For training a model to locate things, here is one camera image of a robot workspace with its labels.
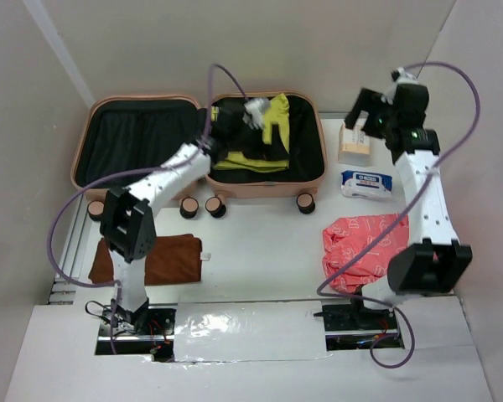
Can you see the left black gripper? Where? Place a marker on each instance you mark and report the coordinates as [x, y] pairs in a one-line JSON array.
[[261, 146]]

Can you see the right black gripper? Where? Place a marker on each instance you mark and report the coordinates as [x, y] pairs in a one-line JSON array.
[[364, 109]]

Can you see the yellow-green shorts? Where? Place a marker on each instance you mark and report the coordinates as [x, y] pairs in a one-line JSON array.
[[276, 140]]

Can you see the blue white wet wipes pack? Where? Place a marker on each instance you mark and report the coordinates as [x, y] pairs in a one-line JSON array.
[[367, 185]]

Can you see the brown towel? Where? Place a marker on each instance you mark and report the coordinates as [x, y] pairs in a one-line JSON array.
[[174, 260]]

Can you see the pink patterned garment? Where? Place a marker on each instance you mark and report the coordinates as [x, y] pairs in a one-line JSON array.
[[348, 236]]

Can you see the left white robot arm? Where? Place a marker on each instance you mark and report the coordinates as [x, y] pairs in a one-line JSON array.
[[127, 223]]

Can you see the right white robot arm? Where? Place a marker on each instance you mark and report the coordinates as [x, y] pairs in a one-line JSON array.
[[434, 259]]

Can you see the orange tissue pack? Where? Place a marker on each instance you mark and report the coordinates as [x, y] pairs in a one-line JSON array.
[[354, 146]]

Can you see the pink open suitcase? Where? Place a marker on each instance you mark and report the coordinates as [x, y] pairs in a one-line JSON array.
[[128, 132]]

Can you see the white taped cover sheet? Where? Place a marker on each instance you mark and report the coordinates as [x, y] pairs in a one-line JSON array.
[[249, 332]]

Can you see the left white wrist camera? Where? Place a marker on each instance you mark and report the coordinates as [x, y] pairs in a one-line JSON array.
[[254, 111]]

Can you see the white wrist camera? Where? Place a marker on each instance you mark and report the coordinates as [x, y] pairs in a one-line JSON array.
[[254, 111], [399, 77]]

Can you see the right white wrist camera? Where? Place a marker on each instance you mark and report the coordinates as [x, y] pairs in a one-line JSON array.
[[399, 77]]

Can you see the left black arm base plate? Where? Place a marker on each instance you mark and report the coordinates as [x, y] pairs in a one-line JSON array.
[[153, 336]]

